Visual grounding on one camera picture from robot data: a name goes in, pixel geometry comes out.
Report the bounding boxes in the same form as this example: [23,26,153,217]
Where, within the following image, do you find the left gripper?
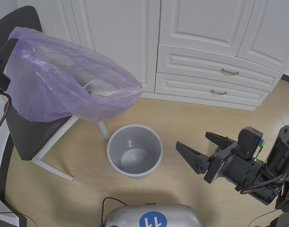
[0,38,19,94]

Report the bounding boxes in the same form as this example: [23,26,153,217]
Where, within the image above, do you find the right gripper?
[176,131,266,191]

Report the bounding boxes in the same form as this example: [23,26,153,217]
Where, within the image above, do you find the purple plastic bag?
[6,27,143,123]

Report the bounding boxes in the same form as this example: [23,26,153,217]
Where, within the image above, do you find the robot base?
[104,204,205,227]

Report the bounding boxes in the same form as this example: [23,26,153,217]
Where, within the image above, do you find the white trash bin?
[107,125,164,180]

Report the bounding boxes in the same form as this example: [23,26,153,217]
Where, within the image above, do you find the white chair grey cushions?
[0,6,109,181]

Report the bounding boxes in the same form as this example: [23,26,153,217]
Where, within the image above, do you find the white wardrobe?
[14,0,289,112]

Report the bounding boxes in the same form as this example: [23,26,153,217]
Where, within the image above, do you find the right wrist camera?
[237,126,264,160]

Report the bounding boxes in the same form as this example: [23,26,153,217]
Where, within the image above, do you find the thin black cable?
[248,209,280,227]

